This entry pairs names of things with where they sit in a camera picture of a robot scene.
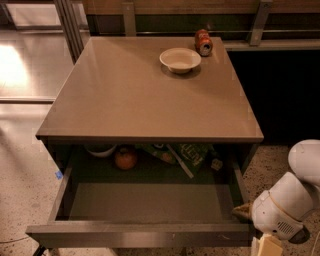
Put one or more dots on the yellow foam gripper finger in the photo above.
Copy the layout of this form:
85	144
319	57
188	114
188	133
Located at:
243	212
267	245

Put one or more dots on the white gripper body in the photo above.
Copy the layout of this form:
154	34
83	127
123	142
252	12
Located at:
269	216

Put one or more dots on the grey top drawer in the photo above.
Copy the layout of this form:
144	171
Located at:
152	205

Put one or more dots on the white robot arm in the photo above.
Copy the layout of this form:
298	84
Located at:
304	177

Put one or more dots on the white bowl in drawer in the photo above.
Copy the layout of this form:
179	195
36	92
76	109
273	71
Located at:
103	150

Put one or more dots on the grey drawer cabinet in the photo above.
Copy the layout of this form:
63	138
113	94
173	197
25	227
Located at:
118	92

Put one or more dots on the green chip bag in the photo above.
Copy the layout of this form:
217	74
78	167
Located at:
189	156

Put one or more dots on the white bowl on cabinet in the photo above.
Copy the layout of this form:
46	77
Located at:
180	60

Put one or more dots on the orange soda can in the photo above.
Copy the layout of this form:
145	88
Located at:
203	43

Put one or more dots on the black tool on floor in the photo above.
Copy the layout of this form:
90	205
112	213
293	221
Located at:
39	251

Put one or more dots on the right metal bracket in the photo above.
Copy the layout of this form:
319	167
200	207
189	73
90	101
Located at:
256	32

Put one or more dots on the metal bracket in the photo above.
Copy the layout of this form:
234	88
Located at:
129	18
256	32

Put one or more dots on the left metal bracket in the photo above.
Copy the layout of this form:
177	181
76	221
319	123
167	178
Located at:
129	18

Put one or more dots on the metal door frame post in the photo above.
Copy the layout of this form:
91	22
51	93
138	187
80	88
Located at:
70	28

